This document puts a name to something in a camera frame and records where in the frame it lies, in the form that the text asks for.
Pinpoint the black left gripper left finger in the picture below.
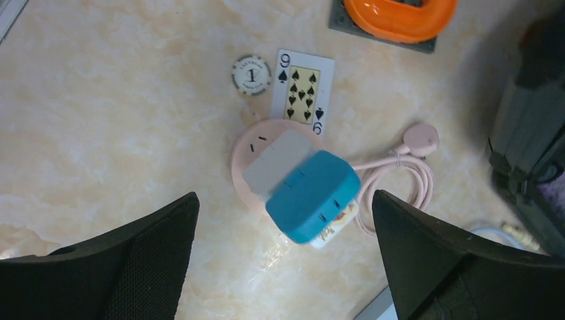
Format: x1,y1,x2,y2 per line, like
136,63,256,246
1,192,200,319

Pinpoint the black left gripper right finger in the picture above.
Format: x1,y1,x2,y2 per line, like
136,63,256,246
372,190,564,319

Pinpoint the small blue plug adapter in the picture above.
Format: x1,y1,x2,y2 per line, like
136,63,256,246
266,150,361,245

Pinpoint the white cube socket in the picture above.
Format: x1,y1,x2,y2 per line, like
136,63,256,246
241,129,359,249

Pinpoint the pink round plug base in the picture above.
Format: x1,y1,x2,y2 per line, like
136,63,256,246
231,119,324,215

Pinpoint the black open carrying case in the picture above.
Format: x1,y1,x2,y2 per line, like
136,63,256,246
488,5,564,257

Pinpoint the white poker chip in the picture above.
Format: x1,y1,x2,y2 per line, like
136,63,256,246
231,55,271,96

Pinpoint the orange tape dispenser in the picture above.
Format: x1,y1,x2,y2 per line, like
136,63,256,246
328,0,458,54

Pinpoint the light blue cable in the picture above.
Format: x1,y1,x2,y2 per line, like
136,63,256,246
468,223,542,253

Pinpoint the pink coiled cable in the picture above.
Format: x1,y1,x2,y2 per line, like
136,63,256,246
352,123,440,237

